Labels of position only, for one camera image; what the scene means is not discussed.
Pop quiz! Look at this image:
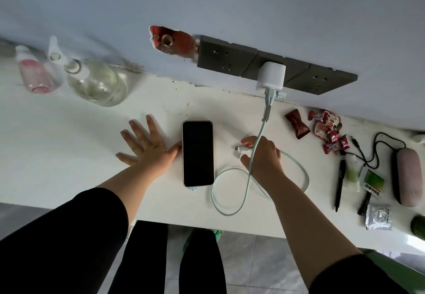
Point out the person's left hand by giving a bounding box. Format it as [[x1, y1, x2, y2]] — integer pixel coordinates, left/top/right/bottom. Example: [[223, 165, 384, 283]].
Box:
[[116, 115, 182, 181]]

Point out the person's right hand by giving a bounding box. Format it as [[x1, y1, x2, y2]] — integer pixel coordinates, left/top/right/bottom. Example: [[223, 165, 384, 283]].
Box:
[[240, 136, 288, 190]]

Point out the light green charging cable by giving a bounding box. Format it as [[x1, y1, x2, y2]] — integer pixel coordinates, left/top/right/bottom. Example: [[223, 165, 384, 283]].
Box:
[[211, 94, 310, 217]]

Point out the person's left forearm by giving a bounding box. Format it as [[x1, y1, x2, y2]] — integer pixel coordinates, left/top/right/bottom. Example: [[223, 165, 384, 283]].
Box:
[[0, 161, 170, 294]]

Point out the person's right forearm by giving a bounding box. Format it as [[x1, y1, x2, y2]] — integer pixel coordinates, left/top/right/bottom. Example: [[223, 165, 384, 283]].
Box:
[[265, 174, 410, 294]]

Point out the black screen smartphone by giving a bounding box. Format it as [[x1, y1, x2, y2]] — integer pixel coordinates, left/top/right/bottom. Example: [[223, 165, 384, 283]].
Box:
[[182, 120, 216, 188]]

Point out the clear spray bottle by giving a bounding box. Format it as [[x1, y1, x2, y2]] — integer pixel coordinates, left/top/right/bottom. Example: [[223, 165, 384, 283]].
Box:
[[48, 36, 129, 108]]

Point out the brown candy wrapper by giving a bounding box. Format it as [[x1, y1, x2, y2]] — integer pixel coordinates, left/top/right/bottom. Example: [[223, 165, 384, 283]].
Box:
[[284, 109, 311, 140]]

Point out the green slipper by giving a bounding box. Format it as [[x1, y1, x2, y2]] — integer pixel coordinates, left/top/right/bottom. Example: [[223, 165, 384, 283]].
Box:
[[182, 227, 225, 252]]

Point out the large red white packet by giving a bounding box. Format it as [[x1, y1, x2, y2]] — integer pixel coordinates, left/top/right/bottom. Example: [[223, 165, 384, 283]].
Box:
[[313, 110, 343, 142]]

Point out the white charger adapter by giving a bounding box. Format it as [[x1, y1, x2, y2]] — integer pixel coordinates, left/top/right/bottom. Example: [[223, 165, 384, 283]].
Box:
[[256, 61, 287, 100]]

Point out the black pen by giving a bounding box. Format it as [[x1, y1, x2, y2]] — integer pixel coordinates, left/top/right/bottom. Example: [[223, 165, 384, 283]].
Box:
[[334, 159, 347, 213]]

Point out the person's left leg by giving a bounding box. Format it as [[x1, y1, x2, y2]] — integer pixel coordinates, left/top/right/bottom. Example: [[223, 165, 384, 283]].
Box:
[[108, 220, 169, 294]]

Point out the person's leg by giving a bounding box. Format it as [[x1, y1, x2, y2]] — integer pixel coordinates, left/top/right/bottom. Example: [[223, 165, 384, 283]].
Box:
[[108, 220, 169, 294], [179, 229, 227, 294]]

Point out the small clear green bottle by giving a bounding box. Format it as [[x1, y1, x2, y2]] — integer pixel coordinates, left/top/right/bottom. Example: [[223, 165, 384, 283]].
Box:
[[344, 154, 363, 192]]

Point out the person's right leg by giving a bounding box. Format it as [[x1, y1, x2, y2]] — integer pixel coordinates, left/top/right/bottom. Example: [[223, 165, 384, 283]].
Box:
[[179, 229, 227, 294]]

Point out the pink plastic bottle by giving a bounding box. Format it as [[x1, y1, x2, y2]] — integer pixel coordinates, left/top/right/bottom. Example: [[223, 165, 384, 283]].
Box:
[[15, 45, 56, 95]]

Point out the short black marker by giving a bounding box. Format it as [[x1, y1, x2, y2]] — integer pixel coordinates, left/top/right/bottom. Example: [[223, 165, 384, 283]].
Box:
[[357, 190, 373, 219]]

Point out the green white sachet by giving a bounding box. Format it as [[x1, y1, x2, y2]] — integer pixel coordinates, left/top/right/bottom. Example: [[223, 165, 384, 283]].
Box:
[[363, 169, 386, 199]]

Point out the silver foil packet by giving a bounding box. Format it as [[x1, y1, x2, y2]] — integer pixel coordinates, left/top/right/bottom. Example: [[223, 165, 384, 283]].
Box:
[[365, 204, 393, 231]]

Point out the pink oval case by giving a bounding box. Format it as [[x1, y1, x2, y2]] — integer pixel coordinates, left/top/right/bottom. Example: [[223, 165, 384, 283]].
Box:
[[391, 147, 423, 208]]

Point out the dark green round object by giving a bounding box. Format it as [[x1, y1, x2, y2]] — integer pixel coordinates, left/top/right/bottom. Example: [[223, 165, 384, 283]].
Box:
[[410, 215, 425, 242]]

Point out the green plastic chair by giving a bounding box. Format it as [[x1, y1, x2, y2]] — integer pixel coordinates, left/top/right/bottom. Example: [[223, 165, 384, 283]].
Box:
[[361, 249, 425, 294]]

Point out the grey wall socket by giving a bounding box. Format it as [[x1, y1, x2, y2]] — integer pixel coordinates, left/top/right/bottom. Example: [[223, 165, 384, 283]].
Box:
[[197, 35, 258, 77], [241, 50, 311, 84], [284, 64, 359, 96]]

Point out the thin black cable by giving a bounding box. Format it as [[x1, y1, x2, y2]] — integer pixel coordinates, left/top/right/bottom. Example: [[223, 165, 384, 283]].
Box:
[[335, 132, 406, 170]]

